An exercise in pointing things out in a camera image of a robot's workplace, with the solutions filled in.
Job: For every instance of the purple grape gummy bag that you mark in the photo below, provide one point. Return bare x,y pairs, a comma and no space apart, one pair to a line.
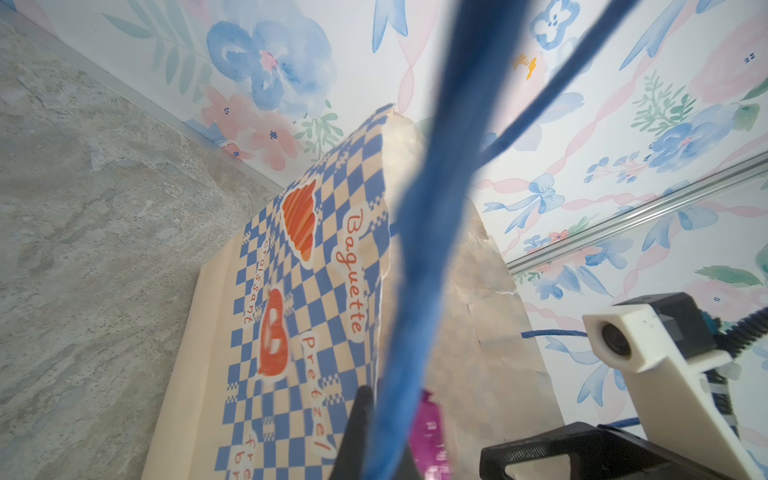
427,441

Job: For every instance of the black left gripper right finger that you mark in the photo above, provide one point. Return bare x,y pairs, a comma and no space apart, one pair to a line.
594,452

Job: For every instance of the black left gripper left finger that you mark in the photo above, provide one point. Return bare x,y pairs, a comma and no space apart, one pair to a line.
350,459

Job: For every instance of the aluminium corner post right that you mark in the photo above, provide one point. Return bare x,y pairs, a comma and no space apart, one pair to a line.
684,197

